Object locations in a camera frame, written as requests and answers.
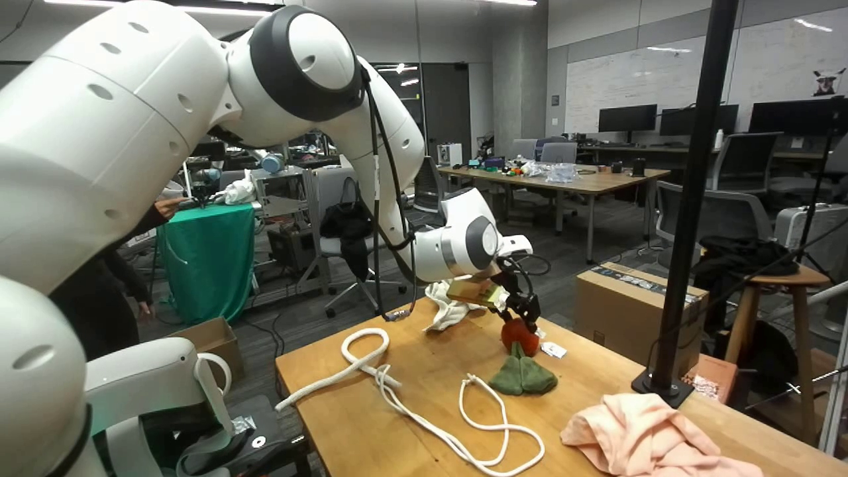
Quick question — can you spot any green draped table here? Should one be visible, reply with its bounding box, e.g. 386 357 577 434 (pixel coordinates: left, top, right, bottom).
156 205 255 323

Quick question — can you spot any long wooden desk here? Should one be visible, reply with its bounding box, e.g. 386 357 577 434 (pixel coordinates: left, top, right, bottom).
440 164 667 259

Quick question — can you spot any light peach cloth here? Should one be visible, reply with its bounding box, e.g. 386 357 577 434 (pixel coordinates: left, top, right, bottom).
558 392 764 477

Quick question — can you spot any white braided rope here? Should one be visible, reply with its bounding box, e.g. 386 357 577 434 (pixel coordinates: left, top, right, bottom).
272 325 548 477

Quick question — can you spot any white towel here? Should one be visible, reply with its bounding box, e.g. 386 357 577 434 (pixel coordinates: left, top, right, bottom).
423 280 487 333

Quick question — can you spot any black camera stand pole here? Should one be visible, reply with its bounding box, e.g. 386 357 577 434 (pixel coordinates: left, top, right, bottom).
631 0 739 409

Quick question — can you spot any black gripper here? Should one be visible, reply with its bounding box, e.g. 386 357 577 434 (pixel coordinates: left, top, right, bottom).
491 256 541 333

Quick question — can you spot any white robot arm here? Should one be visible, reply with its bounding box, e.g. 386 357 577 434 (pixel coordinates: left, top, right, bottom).
0 2 529 477

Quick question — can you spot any wooden stool with black cloth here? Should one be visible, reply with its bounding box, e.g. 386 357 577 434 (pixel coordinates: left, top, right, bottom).
691 230 838 446

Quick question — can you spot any red plush tomato toy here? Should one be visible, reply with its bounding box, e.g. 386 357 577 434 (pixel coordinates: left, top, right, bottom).
491 320 558 396

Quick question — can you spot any cardboard box on floor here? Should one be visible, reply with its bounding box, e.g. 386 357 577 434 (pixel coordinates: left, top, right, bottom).
569 262 707 373

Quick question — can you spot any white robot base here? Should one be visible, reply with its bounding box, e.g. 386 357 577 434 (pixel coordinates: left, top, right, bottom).
84 337 312 477

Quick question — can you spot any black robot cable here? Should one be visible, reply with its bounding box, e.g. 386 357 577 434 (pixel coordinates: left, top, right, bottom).
357 60 421 323

